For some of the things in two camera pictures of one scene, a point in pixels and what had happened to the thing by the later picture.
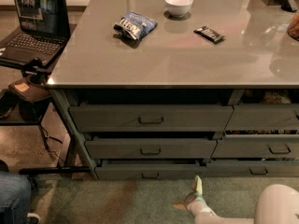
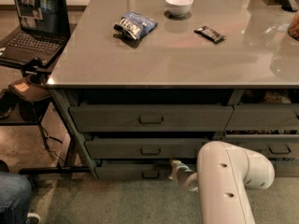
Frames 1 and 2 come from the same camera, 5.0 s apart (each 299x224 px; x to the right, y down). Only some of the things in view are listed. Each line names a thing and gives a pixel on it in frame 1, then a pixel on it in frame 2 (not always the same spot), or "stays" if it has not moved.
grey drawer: (149, 169) stays
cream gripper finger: (199, 185) to (177, 163)
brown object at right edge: (292, 30) stays
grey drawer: (150, 118) stays
